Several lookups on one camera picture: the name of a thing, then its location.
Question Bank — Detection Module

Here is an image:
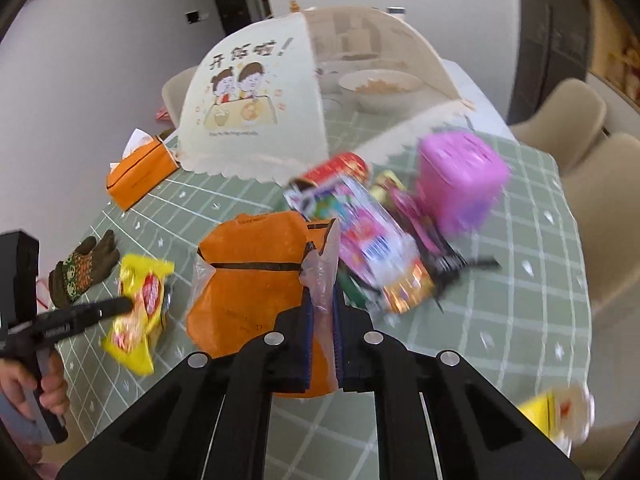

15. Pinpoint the clear plastic wrapper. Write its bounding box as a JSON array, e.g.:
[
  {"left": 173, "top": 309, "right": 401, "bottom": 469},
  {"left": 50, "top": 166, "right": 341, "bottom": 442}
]
[{"left": 299, "top": 220, "right": 346, "bottom": 391}]

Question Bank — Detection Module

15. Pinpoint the white bowl with food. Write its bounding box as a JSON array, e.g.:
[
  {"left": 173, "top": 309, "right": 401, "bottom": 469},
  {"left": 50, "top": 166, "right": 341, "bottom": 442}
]
[{"left": 338, "top": 69, "right": 425, "bottom": 114}]

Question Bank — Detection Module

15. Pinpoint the beige chair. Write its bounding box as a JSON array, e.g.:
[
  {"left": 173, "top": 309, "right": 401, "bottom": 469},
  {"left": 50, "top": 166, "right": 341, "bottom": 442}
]
[
  {"left": 161, "top": 66, "right": 202, "bottom": 127},
  {"left": 509, "top": 78, "right": 609, "bottom": 168},
  {"left": 551, "top": 132, "right": 640, "bottom": 313}
]

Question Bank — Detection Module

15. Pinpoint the orange plastic bag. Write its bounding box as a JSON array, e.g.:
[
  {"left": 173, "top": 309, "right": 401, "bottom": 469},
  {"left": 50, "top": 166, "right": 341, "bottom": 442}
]
[{"left": 186, "top": 211, "right": 346, "bottom": 400}]

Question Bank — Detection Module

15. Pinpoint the wooden wall shelf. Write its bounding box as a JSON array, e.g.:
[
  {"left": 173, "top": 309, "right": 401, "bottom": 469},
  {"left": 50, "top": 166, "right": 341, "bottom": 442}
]
[{"left": 586, "top": 0, "right": 640, "bottom": 97}]

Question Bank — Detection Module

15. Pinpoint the pink white printed packet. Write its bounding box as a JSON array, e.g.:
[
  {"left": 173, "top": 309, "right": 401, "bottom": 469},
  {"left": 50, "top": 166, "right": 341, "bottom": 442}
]
[{"left": 284, "top": 175, "right": 426, "bottom": 291}]

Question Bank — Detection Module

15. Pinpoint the orange tissue box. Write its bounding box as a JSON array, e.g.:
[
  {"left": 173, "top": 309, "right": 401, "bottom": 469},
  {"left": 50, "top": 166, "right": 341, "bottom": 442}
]
[{"left": 106, "top": 129, "right": 181, "bottom": 211}]

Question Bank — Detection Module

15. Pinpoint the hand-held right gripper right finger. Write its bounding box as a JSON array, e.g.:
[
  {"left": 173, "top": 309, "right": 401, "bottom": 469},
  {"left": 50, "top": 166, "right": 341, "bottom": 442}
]
[{"left": 332, "top": 285, "right": 586, "bottom": 480}]

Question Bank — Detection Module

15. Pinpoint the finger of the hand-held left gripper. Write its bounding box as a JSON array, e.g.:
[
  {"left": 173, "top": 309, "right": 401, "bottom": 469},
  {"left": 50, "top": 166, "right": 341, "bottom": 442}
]
[{"left": 0, "top": 296, "right": 135, "bottom": 361}]

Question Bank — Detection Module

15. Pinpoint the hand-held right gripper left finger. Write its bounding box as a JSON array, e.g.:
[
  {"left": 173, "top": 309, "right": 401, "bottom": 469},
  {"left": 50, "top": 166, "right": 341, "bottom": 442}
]
[{"left": 56, "top": 289, "right": 314, "bottom": 480}]

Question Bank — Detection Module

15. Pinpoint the dark patterned glove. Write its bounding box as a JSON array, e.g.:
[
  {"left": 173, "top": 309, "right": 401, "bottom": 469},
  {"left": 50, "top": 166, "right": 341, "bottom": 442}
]
[{"left": 48, "top": 230, "right": 121, "bottom": 310}]

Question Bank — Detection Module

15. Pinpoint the red drink can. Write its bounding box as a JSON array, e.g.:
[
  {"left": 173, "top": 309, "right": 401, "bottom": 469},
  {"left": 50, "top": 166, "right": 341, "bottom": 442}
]
[{"left": 299, "top": 152, "right": 371, "bottom": 197}]

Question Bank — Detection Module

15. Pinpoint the pink bear snack packet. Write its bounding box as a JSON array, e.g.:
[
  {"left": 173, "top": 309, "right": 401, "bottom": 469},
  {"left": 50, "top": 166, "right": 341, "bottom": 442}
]
[{"left": 372, "top": 172, "right": 502, "bottom": 306}]

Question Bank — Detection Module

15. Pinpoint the yellow white packet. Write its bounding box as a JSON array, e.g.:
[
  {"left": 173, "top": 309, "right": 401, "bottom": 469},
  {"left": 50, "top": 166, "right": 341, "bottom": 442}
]
[{"left": 517, "top": 384, "right": 596, "bottom": 447}]

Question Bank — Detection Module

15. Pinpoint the black refrigerator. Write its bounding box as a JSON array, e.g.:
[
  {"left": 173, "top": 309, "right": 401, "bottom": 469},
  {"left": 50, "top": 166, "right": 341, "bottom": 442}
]
[{"left": 509, "top": 0, "right": 602, "bottom": 127}]

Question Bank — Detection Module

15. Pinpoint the person's left hand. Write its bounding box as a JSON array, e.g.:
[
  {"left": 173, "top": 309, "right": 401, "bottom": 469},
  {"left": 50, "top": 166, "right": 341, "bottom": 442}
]
[{"left": 0, "top": 357, "right": 71, "bottom": 416}]

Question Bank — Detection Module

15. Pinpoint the cream mesh food cover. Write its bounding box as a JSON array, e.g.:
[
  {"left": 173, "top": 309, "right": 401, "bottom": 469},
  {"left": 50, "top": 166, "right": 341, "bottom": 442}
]
[{"left": 177, "top": 6, "right": 476, "bottom": 189}]

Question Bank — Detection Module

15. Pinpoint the pink plastic box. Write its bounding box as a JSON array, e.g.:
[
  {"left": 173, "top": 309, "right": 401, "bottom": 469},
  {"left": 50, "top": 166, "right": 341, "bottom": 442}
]
[{"left": 414, "top": 130, "right": 511, "bottom": 234}]

